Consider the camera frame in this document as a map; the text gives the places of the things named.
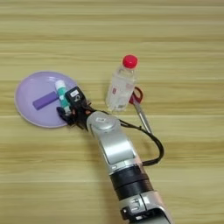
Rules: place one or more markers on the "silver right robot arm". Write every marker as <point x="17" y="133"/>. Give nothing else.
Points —
<point x="119" y="145"/>

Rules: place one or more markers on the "round purple plate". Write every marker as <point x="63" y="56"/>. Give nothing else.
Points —
<point x="35" y="87"/>

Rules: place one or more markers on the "green white glue stick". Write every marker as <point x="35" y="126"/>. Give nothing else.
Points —
<point x="61" y="92"/>

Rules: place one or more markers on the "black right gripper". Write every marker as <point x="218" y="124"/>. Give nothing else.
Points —
<point x="79" y="115"/>

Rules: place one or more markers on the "clear bottle red cap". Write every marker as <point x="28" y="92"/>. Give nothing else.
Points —
<point x="121" y="86"/>

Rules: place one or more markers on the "purple rectangular block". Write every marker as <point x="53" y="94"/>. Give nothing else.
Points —
<point x="45" y="100"/>

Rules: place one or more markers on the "small black box white label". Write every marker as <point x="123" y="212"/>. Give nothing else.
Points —
<point x="75" y="95"/>

